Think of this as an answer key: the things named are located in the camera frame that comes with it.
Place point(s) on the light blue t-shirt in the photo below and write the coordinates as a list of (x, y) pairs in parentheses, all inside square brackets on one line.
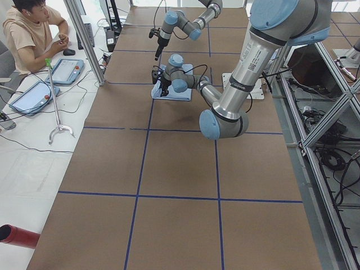
[(173, 95)]

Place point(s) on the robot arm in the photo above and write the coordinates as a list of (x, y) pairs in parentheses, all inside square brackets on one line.
[(177, 19), (272, 25)]

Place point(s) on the blue teach pendant far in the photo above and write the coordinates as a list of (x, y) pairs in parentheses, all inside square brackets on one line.
[(65, 71)]

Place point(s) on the seated man in beige shirt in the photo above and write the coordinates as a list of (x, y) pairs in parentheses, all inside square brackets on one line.
[(34, 32)]

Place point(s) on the aluminium frame post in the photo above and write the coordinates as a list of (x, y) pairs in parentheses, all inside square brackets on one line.
[(77, 21)]

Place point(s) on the blue teach pendant near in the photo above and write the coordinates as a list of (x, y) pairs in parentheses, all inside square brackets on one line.
[(33, 99)]

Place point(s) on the blue teach pendant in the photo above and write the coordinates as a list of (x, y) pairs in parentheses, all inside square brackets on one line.
[(65, 71), (33, 99)]

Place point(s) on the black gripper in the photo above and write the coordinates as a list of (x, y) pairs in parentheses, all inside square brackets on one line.
[(160, 42), (165, 83)]

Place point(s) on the black computer mouse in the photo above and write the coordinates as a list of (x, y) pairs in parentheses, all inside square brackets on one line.
[(69, 52)]

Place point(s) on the red cylinder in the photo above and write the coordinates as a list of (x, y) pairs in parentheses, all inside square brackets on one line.
[(13, 235)]

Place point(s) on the aluminium frame rail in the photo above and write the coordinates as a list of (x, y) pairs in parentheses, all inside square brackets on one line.
[(324, 107)]

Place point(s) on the metal reacher grabber stick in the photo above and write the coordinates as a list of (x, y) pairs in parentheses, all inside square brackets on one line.
[(59, 126)]

